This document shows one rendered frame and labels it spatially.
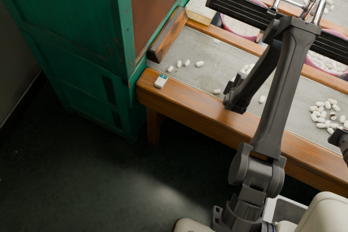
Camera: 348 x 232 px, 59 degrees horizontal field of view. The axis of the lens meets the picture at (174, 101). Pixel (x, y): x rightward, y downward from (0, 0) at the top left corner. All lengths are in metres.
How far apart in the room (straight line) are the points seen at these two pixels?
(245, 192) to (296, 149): 0.67
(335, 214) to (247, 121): 0.73
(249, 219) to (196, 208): 1.24
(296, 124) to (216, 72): 0.41
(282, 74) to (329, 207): 0.29
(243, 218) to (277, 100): 0.27
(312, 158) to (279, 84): 0.67
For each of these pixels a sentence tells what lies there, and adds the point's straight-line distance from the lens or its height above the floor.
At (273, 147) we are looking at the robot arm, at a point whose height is 1.28.
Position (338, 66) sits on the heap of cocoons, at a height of 0.73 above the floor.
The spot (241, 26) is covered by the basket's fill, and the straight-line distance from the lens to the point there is 1.63.
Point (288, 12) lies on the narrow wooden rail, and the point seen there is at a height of 0.76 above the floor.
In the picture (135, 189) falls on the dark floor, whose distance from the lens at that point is 1.95.
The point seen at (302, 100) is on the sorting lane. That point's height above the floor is 0.74.
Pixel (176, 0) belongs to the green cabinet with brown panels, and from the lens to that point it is 1.48.
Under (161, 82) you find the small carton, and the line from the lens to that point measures 1.31.
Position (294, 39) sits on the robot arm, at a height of 1.37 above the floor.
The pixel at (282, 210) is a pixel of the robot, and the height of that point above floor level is 1.04.
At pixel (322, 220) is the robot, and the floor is 1.34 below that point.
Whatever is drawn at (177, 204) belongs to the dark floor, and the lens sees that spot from 1.94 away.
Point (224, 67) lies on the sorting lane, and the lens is 1.44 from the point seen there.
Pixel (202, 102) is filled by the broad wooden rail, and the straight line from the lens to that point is 1.30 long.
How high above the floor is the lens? 1.91
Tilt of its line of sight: 63 degrees down
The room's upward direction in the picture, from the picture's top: 8 degrees clockwise
